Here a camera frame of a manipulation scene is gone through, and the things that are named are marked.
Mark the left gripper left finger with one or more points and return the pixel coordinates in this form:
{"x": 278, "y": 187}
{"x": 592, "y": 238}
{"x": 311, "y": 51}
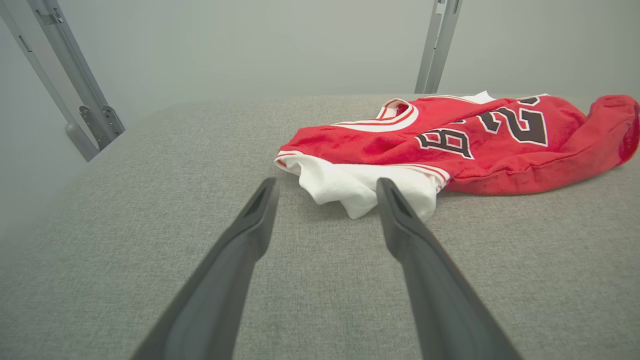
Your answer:
{"x": 215, "y": 300}

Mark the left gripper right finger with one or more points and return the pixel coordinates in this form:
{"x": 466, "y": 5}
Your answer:
{"x": 445, "y": 310}

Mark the red basketball jersey with white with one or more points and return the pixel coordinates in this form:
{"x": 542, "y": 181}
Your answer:
{"x": 380, "y": 145}

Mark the grey metal frame post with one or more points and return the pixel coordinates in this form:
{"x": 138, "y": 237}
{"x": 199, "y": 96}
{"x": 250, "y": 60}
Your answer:
{"x": 70, "y": 75}
{"x": 435, "y": 50}

